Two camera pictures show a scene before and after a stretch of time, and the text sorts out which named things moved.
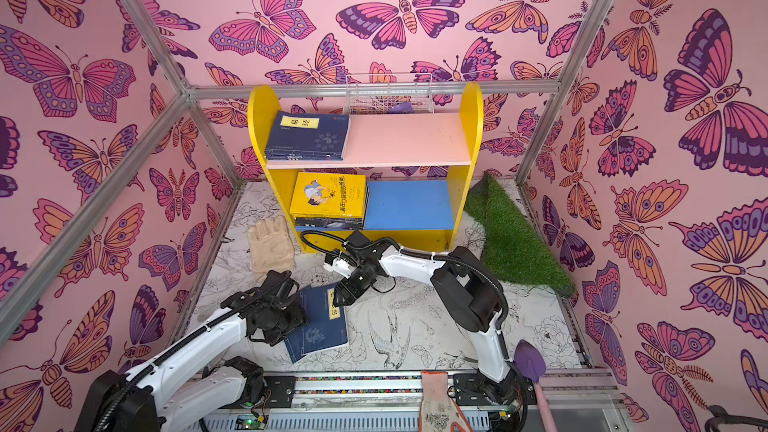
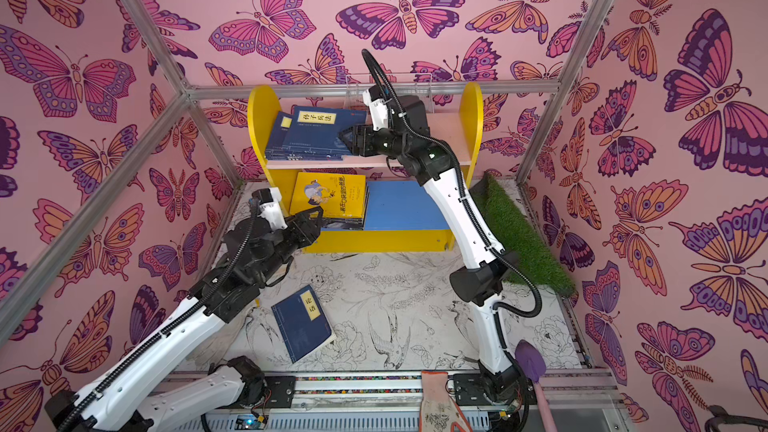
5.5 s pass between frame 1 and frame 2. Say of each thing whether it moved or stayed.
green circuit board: stayed
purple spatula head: stayed
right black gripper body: moved
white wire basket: stayed
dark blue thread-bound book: moved
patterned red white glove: stayed
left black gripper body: moved
